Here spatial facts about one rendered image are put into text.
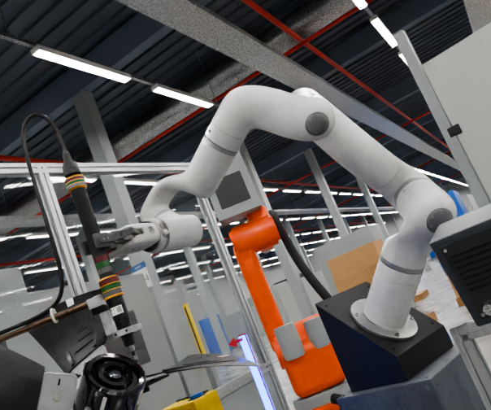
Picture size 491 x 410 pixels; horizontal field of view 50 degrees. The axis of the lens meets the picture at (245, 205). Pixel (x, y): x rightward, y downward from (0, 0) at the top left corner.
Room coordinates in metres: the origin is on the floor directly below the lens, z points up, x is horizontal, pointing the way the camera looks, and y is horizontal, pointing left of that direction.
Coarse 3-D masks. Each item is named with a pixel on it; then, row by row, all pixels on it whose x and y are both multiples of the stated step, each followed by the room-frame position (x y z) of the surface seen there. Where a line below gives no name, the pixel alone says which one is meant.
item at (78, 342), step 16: (64, 304) 1.25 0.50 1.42; (64, 320) 1.21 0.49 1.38; (80, 320) 1.19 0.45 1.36; (96, 320) 1.18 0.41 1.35; (48, 336) 1.19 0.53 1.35; (64, 336) 1.17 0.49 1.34; (80, 336) 1.15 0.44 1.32; (96, 336) 1.13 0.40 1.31; (48, 352) 1.16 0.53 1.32; (64, 352) 1.14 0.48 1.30; (80, 352) 1.12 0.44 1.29; (64, 368) 1.12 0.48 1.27
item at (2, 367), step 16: (0, 352) 0.96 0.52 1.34; (0, 368) 0.95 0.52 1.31; (16, 368) 0.97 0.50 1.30; (32, 368) 0.98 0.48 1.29; (0, 384) 0.95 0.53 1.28; (16, 384) 0.96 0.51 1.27; (32, 384) 0.97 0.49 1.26; (0, 400) 0.94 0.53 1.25; (16, 400) 0.96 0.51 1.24; (32, 400) 0.97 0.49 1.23
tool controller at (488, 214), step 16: (480, 208) 1.05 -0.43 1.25; (448, 224) 1.08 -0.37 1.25; (464, 224) 1.01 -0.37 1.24; (480, 224) 0.97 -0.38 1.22; (432, 240) 1.03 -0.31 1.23; (448, 240) 1.01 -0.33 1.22; (464, 240) 0.99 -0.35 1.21; (480, 240) 0.98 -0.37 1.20; (448, 256) 1.02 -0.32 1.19; (464, 256) 1.01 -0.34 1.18; (480, 256) 1.00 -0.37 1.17; (448, 272) 1.04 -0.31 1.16; (464, 272) 1.02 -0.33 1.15; (480, 272) 1.01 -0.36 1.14; (464, 288) 1.04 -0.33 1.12; (480, 288) 1.02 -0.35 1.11; (464, 304) 1.06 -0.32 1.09; (480, 304) 1.04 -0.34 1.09; (480, 320) 1.06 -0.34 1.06
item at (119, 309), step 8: (64, 152) 1.11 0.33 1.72; (64, 160) 1.11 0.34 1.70; (72, 160) 1.11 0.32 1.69; (64, 168) 1.10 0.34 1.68; (72, 168) 1.10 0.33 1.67; (64, 176) 1.11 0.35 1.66; (120, 296) 1.11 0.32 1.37; (112, 304) 1.10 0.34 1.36; (120, 304) 1.10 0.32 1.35; (112, 312) 1.10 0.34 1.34; (120, 312) 1.10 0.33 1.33; (120, 320) 1.10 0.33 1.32; (128, 320) 1.11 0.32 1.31; (120, 328) 1.10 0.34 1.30; (128, 336) 1.11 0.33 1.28; (128, 344) 1.10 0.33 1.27
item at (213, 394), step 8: (208, 392) 1.56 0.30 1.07; (216, 392) 1.57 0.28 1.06; (184, 400) 1.61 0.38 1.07; (192, 400) 1.52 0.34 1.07; (200, 400) 1.52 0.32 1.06; (208, 400) 1.54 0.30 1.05; (216, 400) 1.56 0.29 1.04; (168, 408) 1.56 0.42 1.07; (176, 408) 1.54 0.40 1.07; (184, 408) 1.52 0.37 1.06; (192, 408) 1.50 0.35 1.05; (200, 408) 1.51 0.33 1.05; (208, 408) 1.53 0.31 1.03; (216, 408) 1.56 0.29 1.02
